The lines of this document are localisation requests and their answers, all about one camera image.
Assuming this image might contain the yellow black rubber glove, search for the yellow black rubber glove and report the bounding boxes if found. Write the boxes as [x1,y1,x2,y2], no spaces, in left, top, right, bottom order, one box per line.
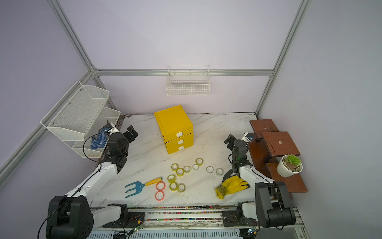
[215,169,250,200]

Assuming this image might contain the white wire wall basket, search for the white wire wall basket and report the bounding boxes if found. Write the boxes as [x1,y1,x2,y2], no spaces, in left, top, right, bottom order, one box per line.
[166,64,210,96]

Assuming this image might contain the teal garden fork yellow handle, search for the teal garden fork yellow handle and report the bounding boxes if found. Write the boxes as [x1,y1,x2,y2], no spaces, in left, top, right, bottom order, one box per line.
[124,177,163,198]

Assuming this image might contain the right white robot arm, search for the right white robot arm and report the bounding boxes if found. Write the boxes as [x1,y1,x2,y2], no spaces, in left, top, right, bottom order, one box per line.
[215,132,296,230]

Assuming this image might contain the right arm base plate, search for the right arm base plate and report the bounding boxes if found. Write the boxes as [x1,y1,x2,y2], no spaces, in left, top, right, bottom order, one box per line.
[222,203,257,227]

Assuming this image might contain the aluminium frame rail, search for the aluminium frame rail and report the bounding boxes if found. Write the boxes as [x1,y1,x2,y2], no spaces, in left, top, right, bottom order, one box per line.
[1,1,311,187]

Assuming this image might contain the clear tape roll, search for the clear tape roll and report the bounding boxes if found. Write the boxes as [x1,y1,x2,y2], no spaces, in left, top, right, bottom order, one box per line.
[215,168,224,177]
[206,166,214,174]
[192,164,199,171]

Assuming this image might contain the yellow tape roll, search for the yellow tape roll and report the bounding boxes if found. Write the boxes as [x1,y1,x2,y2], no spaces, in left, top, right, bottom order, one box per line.
[183,166,191,174]
[169,182,178,192]
[196,158,204,166]
[177,183,186,192]
[171,163,179,172]
[176,168,184,177]
[167,174,176,184]

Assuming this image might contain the potted succulent white pot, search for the potted succulent white pot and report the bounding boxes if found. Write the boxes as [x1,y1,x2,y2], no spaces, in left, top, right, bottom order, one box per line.
[277,154,303,178]

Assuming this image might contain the white mesh two-tier shelf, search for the white mesh two-tier shelf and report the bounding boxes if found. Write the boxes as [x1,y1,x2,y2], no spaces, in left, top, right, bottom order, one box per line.
[40,81,120,158]

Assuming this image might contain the blue item in shelf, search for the blue item in shelf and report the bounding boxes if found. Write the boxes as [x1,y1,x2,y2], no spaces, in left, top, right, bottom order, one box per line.
[90,127,110,150]

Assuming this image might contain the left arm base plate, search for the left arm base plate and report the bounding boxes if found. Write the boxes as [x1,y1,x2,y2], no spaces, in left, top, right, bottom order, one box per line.
[102,204,145,229]

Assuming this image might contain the brown wooden stepped shelf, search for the brown wooden stepped shelf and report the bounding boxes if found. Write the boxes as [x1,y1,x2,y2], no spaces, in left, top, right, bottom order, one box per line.
[249,119,308,193]

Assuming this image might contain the yellow drawer cabinet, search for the yellow drawer cabinet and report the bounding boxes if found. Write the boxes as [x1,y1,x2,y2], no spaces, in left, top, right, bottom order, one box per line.
[154,105,194,154]

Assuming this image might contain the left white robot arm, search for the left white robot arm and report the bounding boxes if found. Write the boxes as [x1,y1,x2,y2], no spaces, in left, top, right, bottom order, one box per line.
[41,123,138,239]

